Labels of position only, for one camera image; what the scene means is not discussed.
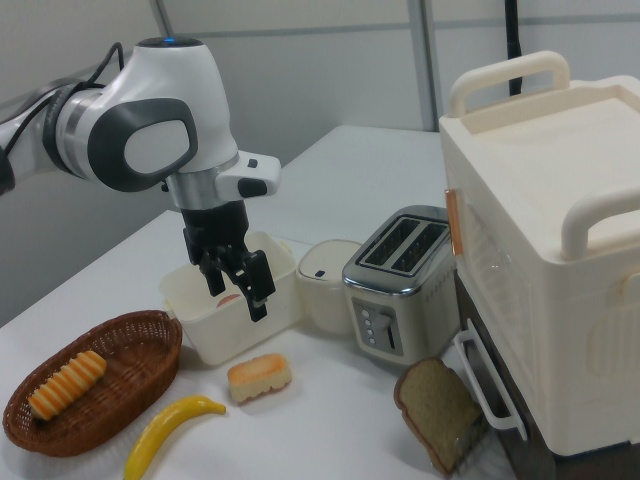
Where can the black pole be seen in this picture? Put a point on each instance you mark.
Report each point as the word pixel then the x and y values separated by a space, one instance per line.
pixel 514 40

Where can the brown wicker basket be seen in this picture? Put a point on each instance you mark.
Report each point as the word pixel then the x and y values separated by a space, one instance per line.
pixel 125 395

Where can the pink toy food piece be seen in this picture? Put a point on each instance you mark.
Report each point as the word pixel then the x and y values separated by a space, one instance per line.
pixel 228 300

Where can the white open plastic box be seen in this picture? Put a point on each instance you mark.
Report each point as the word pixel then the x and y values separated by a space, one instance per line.
pixel 235 340

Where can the silver two-slot toaster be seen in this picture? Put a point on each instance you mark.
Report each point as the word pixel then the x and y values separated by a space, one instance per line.
pixel 400 320

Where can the striped orange bread roll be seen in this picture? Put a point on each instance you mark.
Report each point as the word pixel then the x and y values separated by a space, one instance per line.
pixel 67 384

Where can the small orange bread loaf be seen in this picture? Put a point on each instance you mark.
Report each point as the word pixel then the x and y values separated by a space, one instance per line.
pixel 260 377

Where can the copper latch strip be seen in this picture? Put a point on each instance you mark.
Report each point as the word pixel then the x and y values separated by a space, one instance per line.
pixel 453 225

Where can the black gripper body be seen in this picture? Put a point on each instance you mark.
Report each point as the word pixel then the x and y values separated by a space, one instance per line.
pixel 215 225

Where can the brown bread slice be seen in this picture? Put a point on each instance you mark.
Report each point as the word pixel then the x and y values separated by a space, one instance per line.
pixel 435 405

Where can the yellow banana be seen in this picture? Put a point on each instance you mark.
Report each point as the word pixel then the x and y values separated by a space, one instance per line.
pixel 160 430

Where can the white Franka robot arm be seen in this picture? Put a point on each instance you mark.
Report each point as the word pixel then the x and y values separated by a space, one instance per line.
pixel 165 95

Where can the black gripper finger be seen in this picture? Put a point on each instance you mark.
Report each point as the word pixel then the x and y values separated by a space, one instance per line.
pixel 257 280
pixel 215 275

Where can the small white lidded container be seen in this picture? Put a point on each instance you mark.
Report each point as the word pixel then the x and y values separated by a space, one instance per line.
pixel 325 300

